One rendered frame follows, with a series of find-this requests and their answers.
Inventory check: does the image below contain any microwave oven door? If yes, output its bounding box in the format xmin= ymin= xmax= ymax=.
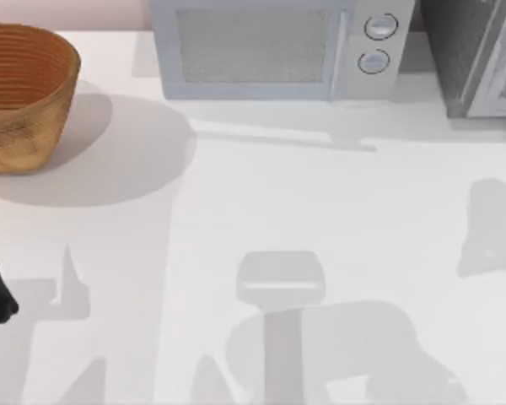
xmin=148 ymin=0 xmax=347 ymax=102

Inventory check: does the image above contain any pale microwave oven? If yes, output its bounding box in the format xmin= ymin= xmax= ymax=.
xmin=148 ymin=0 xmax=417 ymax=103

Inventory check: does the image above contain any microwave knob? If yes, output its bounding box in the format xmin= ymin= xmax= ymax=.
xmin=357 ymin=48 xmax=391 ymax=76
xmin=363 ymin=13 xmax=400 ymax=41

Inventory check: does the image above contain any wooden basket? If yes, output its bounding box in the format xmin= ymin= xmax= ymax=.
xmin=0 ymin=23 xmax=82 ymax=175

